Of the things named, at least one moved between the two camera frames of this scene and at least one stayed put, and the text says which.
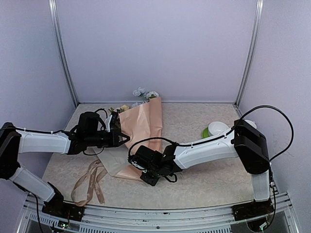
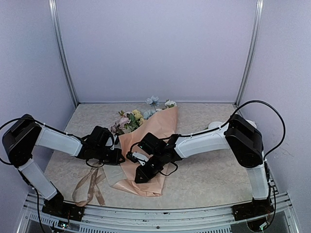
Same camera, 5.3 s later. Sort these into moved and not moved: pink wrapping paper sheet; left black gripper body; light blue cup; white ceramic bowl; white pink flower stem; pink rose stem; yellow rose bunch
Moved: white pink flower stem; left black gripper body; pink wrapping paper sheet; pink rose stem; yellow rose bunch
Not moved: white ceramic bowl; light blue cup
